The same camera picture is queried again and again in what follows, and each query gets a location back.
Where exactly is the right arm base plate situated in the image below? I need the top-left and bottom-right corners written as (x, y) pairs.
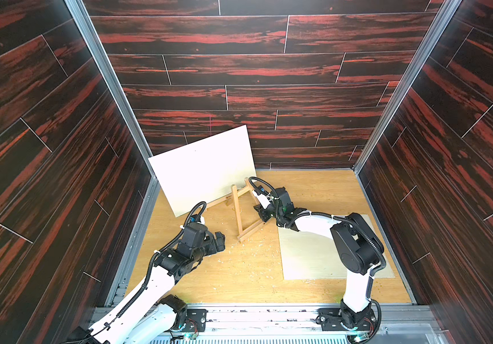
top-left (315, 306), bottom-right (378, 333)

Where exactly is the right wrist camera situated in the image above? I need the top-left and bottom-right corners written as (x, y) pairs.
top-left (252, 188), bottom-right (273, 209)

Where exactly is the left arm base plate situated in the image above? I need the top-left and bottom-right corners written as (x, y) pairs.
top-left (171, 309), bottom-right (208, 333)

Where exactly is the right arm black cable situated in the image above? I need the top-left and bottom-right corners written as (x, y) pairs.
top-left (248, 175), bottom-right (388, 344)

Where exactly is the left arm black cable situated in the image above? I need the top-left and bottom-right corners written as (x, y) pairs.
top-left (112, 201), bottom-right (208, 319)

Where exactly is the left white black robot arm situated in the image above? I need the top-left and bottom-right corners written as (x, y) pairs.
top-left (65, 222), bottom-right (225, 343)

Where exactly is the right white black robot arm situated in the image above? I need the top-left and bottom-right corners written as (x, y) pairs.
top-left (252, 186), bottom-right (386, 328)

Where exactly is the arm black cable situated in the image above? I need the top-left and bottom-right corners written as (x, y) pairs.
top-left (248, 175), bottom-right (388, 344)
top-left (112, 201), bottom-right (208, 319)

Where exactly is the metal base rail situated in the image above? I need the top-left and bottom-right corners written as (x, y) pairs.
top-left (82, 303), bottom-right (445, 344)

